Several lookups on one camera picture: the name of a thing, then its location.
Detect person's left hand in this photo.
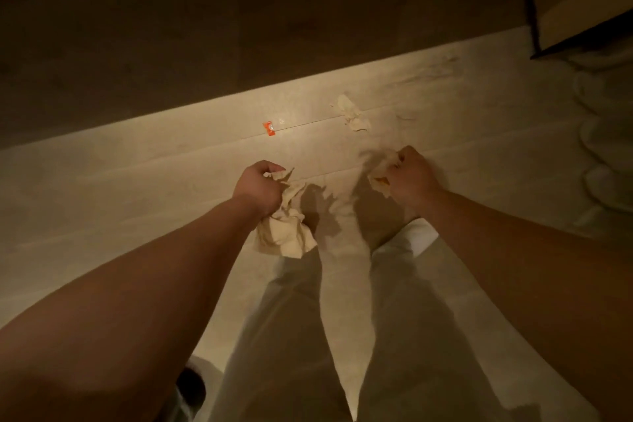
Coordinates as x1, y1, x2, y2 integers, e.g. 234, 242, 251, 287
232, 160, 287, 220

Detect person's right hand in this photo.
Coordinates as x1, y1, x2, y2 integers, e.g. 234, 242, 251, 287
384, 145, 442, 212

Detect small white tissue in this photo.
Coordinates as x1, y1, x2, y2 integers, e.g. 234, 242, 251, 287
367, 150, 400, 199

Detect large white tissue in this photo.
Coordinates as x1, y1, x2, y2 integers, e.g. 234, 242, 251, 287
254, 168, 318, 259

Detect person's right forearm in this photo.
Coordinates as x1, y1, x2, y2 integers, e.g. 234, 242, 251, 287
419, 188, 633, 422

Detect person's left forearm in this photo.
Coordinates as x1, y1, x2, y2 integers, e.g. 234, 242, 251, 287
0, 194, 270, 422

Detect person's white slipper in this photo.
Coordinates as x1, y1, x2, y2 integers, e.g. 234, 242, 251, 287
393, 218, 440, 259

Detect crumpled tissue scrap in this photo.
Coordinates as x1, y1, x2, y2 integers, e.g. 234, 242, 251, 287
330, 94, 372, 133

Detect person's light trousers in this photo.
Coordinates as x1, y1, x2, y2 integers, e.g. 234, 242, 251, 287
208, 231, 500, 422

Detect dark shoe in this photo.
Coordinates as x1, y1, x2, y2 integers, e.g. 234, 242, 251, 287
168, 366, 207, 422

